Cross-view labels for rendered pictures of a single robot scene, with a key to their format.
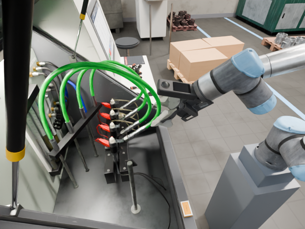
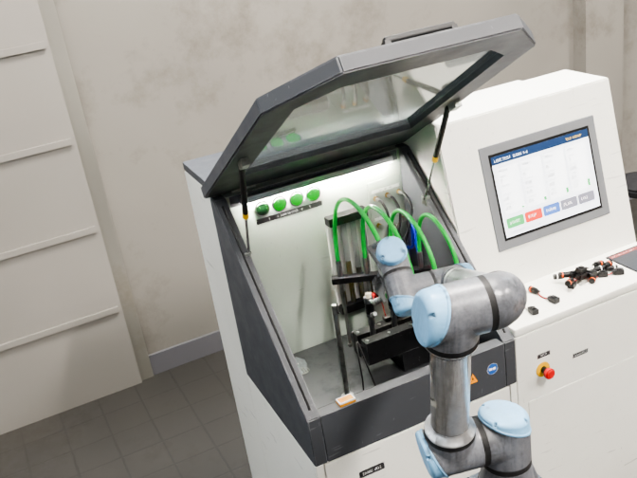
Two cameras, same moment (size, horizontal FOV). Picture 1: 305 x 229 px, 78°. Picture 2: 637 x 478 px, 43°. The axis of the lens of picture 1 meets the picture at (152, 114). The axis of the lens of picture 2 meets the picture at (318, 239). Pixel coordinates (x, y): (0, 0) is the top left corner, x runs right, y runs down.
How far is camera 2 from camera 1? 2.07 m
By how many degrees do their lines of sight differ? 66
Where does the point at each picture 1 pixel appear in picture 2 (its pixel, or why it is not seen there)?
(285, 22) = not seen: outside the picture
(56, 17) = (426, 150)
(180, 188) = (370, 392)
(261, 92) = (389, 283)
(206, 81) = not seen: hidden behind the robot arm
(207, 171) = not seen: outside the picture
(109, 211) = (335, 379)
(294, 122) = (502, 411)
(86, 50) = (443, 195)
